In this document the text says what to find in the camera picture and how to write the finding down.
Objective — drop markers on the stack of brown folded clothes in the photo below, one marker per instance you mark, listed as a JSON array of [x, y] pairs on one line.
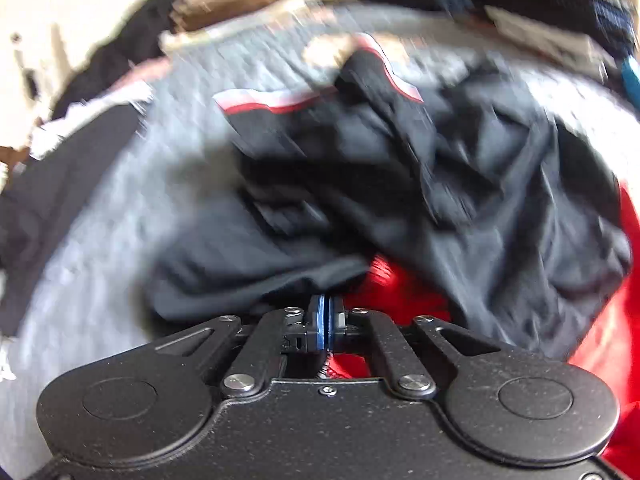
[[240, 0]]

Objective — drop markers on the wooden nightstand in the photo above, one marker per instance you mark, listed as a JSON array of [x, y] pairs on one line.
[[10, 156]]

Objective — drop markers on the grey quilted blanket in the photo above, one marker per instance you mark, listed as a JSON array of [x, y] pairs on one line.
[[100, 240]]

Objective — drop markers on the grey white garment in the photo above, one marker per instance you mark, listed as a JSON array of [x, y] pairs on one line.
[[65, 125]]

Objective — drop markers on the black unfolded garment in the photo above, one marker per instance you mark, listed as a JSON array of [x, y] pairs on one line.
[[50, 200]]

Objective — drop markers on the pile of black clothes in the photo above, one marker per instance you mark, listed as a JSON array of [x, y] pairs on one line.
[[130, 45]]

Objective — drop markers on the black jacket with striped trim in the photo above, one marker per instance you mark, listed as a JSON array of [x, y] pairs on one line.
[[350, 185]]

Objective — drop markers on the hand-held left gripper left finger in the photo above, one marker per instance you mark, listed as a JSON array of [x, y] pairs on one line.
[[317, 322]]

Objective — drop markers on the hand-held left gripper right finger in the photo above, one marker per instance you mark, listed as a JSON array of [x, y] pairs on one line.
[[334, 322]]

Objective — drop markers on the red garment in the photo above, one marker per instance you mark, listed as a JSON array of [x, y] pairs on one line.
[[400, 290]]

